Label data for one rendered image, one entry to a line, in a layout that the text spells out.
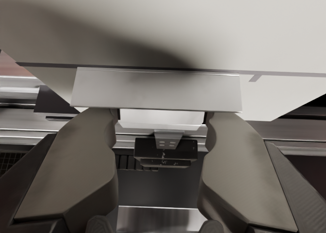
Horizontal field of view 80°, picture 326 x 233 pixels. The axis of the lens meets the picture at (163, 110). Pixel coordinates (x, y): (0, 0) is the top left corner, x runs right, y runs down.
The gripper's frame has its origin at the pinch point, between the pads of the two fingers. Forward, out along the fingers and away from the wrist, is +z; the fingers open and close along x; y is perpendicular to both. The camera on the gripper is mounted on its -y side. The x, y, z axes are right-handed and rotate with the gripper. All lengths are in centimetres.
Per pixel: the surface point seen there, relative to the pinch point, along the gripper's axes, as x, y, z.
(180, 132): 2.1, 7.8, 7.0
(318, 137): 34.0, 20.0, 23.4
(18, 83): -14.6, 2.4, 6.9
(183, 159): 4.2, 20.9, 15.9
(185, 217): 2.4, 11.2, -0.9
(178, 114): 1.4, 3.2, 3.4
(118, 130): -9.7, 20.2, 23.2
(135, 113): -2.4, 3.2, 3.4
